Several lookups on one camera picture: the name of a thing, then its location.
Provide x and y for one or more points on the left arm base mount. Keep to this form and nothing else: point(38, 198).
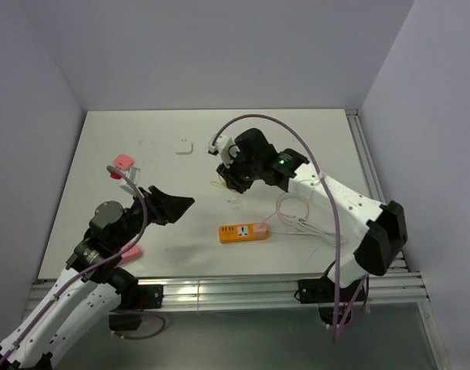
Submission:
point(142, 297)

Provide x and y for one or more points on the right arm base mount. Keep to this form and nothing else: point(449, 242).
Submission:
point(321, 291)

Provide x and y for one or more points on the white square charger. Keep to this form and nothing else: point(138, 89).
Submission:
point(184, 147)

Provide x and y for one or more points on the pink triangular power strip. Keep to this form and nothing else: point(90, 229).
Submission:
point(133, 254)

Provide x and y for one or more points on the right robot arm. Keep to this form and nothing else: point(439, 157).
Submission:
point(379, 229)

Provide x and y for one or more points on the pink plug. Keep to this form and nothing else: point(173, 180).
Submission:
point(260, 230)

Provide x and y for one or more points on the pink square charger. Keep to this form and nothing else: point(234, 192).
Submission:
point(123, 162)

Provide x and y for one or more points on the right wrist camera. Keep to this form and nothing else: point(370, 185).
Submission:
point(225, 148)

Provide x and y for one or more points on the aluminium rail frame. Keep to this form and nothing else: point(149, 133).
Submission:
point(327, 131)

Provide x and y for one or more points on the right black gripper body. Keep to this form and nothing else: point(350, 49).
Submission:
point(242, 173)

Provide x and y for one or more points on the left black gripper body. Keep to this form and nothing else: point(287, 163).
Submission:
point(135, 216)

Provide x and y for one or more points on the orange power strip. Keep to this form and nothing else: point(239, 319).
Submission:
point(237, 233)

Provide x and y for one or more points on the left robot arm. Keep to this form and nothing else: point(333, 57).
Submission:
point(92, 284)

